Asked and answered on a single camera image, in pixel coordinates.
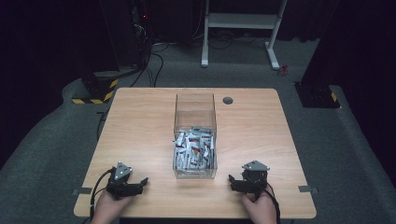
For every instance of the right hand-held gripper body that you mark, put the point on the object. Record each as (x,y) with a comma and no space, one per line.
(254,179)

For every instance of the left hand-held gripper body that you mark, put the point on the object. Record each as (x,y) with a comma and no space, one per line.
(119,182)

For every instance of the person's left hand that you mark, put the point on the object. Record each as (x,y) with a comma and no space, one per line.
(108,207)

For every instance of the person's right hand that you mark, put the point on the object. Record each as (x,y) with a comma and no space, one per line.
(260,209)

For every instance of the grey tape strip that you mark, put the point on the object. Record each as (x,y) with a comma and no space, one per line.
(83,191)
(307,188)

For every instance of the pile of small white packets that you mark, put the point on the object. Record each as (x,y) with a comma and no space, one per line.
(194,148)

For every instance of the clear plastic box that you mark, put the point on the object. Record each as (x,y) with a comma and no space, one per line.
(195,109)

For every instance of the black yellow striped stand base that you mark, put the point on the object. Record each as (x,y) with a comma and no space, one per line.
(100,90)

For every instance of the dark equipment rack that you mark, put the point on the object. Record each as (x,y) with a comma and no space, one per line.
(140,28)

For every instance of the white metal stand frame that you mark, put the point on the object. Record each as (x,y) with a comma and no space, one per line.
(239,21)

